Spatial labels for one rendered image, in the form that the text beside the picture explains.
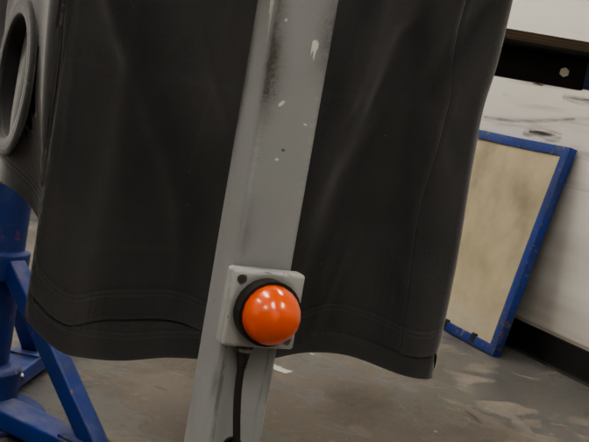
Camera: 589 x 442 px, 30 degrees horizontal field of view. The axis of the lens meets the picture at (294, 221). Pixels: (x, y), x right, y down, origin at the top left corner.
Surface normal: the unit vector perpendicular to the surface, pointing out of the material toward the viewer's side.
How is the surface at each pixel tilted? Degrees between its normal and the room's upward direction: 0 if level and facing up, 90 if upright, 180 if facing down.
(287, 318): 80
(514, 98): 90
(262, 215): 90
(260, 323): 99
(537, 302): 90
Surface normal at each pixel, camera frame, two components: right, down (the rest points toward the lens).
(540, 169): -0.86, -0.28
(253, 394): 0.40, 0.18
